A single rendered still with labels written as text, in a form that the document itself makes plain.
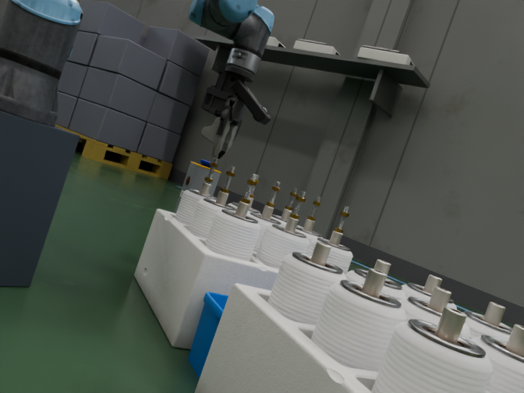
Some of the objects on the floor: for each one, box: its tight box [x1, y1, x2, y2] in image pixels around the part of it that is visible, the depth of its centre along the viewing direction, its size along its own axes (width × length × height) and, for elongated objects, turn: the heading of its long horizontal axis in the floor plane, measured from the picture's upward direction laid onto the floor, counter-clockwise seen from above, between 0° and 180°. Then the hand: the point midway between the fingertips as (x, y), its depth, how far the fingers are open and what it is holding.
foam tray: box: [134, 209, 279, 350], centre depth 112 cm, size 39×39×18 cm
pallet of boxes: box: [55, 0, 210, 180], centre depth 470 cm, size 138×88×131 cm, turn 150°
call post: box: [173, 163, 221, 214], centre depth 135 cm, size 7×7×31 cm
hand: (220, 153), depth 116 cm, fingers open, 3 cm apart
